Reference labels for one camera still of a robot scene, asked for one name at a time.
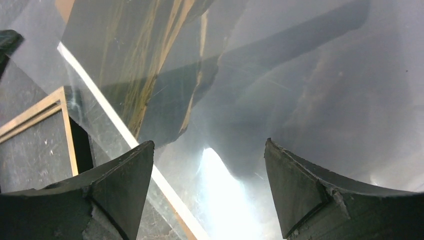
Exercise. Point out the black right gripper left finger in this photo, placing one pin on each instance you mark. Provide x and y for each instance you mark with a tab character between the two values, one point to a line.
103	203

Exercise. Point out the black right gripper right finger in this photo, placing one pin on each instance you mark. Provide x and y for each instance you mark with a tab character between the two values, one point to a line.
314	203

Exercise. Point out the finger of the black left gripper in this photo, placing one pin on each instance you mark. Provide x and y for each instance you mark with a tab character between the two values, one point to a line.
10	40

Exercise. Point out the landscape photo print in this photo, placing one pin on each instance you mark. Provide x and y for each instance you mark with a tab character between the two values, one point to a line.
339	83

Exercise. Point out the brown backing board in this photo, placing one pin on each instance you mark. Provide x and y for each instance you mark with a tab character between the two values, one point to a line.
64	8

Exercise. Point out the wooden picture frame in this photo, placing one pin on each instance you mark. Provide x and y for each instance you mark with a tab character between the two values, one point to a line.
45	108

